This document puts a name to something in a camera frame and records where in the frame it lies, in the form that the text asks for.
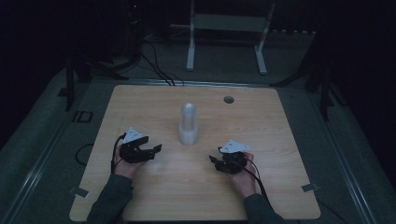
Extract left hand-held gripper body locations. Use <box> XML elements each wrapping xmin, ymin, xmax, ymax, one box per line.
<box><xmin>120</xmin><ymin>126</ymin><xmax>156</xmax><ymax>164</ymax></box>

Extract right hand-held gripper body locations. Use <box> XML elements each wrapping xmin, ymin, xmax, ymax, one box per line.
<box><xmin>215</xmin><ymin>139</ymin><xmax>250</xmax><ymax>175</ymax></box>

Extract stack of clear plastic cups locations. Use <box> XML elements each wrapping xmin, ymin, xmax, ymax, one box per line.
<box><xmin>178</xmin><ymin>102</ymin><xmax>199</xmax><ymax>147</ymax></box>

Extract person's left hand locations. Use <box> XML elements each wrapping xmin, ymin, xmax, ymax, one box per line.
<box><xmin>113</xmin><ymin>152</ymin><xmax>146</xmax><ymax>180</ymax></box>

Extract person's right hand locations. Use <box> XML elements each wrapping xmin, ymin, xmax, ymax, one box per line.
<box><xmin>230</xmin><ymin>152</ymin><xmax>257</xmax><ymax>199</ymax></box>

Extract grey tape piece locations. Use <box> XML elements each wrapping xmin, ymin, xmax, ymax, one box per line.
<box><xmin>301</xmin><ymin>183</ymin><xmax>320</xmax><ymax>193</ymax></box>
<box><xmin>72</xmin><ymin>186</ymin><xmax>90</xmax><ymax>199</ymax></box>

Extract black tripod stand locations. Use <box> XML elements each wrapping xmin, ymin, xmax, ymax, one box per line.
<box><xmin>57</xmin><ymin>58</ymin><xmax>129</xmax><ymax>112</ymax></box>
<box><xmin>270</xmin><ymin>62</ymin><xmax>347</xmax><ymax>122</ymax></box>

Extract white metal stand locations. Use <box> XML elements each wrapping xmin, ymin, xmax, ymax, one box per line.
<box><xmin>186</xmin><ymin>0</ymin><xmax>277</xmax><ymax>76</ymax></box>

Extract left hand-held gripper black cable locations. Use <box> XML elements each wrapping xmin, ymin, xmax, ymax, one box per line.
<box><xmin>110</xmin><ymin>133</ymin><xmax>127</xmax><ymax>174</ymax></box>

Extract hand-held gripper black cable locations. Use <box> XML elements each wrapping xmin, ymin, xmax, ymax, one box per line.
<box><xmin>110</xmin><ymin>133</ymin><xmax>127</xmax><ymax>174</ymax></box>
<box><xmin>242</xmin><ymin>157</ymin><xmax>273</xmax><ymax>206</ymax></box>

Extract right hand-held gripper black cable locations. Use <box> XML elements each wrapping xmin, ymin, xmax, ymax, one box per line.
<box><xmin>242</xmin><ymin>157</ymin><xmax>273</xmax><ymax>206</ymax></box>

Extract black looped cable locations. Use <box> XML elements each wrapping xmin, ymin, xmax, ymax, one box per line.
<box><xmin>74</xmin><ymin>143</ymin><xmax>95</xmax><ymax>166</ymax></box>

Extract black rectangular floor frame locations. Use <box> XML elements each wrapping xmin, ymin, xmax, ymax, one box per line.
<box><xmin>71</xmin><ymin>110</ymin><xmax>94</xmax><ymax>123</ymax></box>

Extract black floor cables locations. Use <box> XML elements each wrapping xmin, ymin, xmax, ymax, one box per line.
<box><xmin>138</xmin><ymin>40</ymin><xmax>185</xmax><ymax>87</ymax></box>

